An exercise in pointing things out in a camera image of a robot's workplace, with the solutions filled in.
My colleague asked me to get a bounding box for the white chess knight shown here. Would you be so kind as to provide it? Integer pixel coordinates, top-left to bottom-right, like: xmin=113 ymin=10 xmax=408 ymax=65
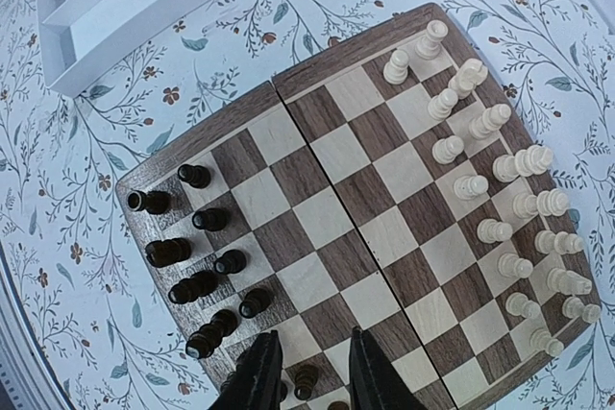
xmin=547 ymin=268 xmax=593 ymax=296

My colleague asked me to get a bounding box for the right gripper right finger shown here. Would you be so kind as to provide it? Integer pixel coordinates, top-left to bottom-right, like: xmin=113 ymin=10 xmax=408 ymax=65
xmin=349 ymin=326 xmax=427 ymax=410

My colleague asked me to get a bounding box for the dark chess pawn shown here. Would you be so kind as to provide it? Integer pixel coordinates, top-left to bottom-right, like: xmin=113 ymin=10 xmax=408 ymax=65
xmin=145 ymin=237 xmax=192 ymax=268
xmin=239 ymin=288 xmax=271 ymax=319
xmin=177 ymin=164 xmax=211 ymax=189
xmin=294 ymin=364 xmax=320 ymax=401
xmin=213 ymin=249 xmax=247 ymax=276
xmin=192 ymin=207 xmax=229 ymax=232

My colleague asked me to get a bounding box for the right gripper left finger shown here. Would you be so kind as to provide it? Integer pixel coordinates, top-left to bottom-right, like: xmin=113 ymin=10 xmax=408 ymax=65
xmin=209 ymin=330 xmax=283 ymax=410

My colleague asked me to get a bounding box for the dark chess piece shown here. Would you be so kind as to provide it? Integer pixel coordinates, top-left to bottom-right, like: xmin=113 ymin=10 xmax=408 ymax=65
xmin=126 ymin=190 xmax=171 ymax=215
xmin=327 ymin=400 xmax=350 ymax=410
xmin=185 ymin=309 xmax=238 ymax=359
xmin=168 ymin=271 xmax=218 ymax=304

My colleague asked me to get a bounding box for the white chess king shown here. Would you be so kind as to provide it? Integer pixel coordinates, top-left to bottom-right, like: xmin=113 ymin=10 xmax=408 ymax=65
xmin=492 ymin=144 xmax=554 ymax=182

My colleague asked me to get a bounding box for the white chess pawn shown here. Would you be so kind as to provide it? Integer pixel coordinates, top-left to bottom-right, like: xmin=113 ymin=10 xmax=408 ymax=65
xmin=505 ymin=292 xmax=541 ymax=319
xmin=562 ymin=297 xmax=602 ymax=324
xmin=498 ymin=253 xmax=533 ymax=278

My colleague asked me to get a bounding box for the white chess bishop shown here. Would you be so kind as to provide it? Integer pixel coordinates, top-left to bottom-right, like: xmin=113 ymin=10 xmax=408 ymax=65
xmin=534 ymin=230 xmax=584 ymax=255

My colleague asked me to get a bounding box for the floral table cloth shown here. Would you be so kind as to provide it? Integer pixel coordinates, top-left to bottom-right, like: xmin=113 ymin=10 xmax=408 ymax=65
xmin=1 ymin=0 xmax=614 ymax=409

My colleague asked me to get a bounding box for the wooden chess board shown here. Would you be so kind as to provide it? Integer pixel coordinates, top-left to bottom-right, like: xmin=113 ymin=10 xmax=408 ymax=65
xmin=116 ymin=4 xmax=600 ymax=409

